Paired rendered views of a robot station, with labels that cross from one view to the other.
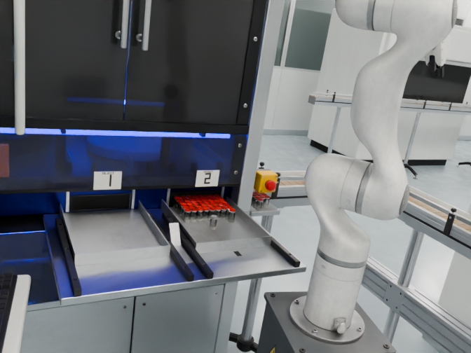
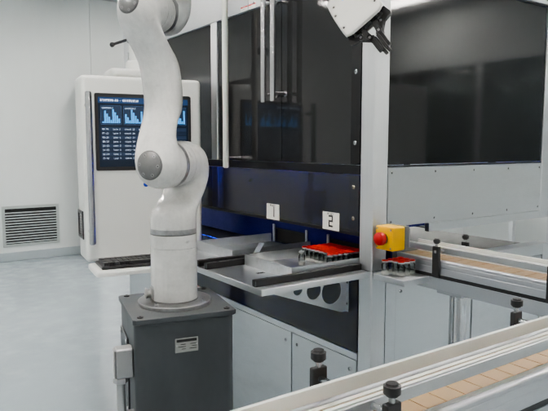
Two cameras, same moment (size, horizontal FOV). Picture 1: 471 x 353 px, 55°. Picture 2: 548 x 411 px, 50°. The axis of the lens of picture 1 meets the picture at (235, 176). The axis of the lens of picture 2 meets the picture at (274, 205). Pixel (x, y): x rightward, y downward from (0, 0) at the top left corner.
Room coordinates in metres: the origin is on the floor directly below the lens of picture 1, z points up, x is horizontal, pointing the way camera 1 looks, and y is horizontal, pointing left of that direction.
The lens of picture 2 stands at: (1.11, -1.80, 1.27)
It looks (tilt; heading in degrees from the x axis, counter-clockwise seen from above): 6 degrees down; 84
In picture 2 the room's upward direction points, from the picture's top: straight up
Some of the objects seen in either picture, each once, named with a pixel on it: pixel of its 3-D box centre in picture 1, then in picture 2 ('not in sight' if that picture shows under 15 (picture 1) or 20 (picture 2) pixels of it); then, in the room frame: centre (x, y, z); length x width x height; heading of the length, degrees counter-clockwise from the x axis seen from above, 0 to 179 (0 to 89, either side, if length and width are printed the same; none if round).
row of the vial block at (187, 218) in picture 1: (208, 213); (319, 256); (1.46, 0.07, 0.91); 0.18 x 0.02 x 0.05; 119
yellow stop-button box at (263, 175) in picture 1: (263, 180); (391, 237); (1.64, -0.11, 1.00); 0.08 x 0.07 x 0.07; 29
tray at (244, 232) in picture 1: (213, 221); (309, 260); (1.42, 0.05, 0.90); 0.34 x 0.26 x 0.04; 29
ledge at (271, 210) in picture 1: (257, 206); (404, 276); (1.69, -0.10, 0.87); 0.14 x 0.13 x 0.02; 29
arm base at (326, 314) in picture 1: (333, 288); (174, 267); (1.00, -0.28, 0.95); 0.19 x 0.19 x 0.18
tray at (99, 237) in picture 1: (111, 228); (253, 245); (1.26, 0.35, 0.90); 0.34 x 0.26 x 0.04; 29
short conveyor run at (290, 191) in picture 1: (301, 183); (503, 272); (1.91, -0.29, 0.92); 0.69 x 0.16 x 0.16; 119
